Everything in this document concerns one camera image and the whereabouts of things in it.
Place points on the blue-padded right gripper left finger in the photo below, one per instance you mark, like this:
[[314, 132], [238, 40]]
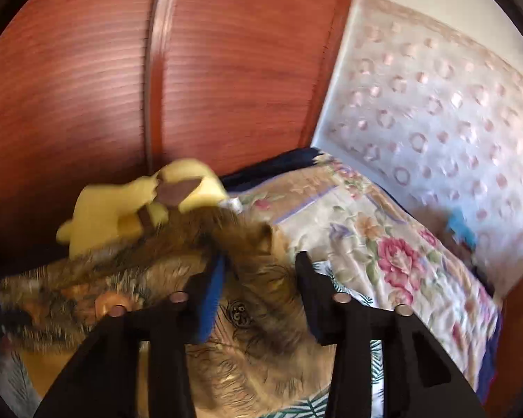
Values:
[[101, 378]]

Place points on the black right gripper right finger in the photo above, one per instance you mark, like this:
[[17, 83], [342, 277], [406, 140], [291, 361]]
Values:
[[420, 378]]

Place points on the palm-leaf print sheet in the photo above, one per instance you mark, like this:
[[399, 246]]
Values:
[[186, 335]]

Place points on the dark blue blanket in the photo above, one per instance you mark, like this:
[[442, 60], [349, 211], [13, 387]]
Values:
[[251, 176]]

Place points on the golden patterned garment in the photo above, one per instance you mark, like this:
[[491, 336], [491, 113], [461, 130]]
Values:
[[259, 355]]

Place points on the circle-patterned sheer curtain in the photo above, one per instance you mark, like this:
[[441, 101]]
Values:
[[437, 121]]

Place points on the red-brown wooden wardrobe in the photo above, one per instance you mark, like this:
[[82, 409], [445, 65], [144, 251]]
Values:
[[105, 91]]

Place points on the yellow pikachu plush toy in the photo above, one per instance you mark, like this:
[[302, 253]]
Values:
[[108, 213]]

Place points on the floral bed quilt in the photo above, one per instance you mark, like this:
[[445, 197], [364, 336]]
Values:
[[372, 248]]

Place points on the blue toy on bed end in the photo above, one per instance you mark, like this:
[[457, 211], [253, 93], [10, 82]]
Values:
[[457, 227]]

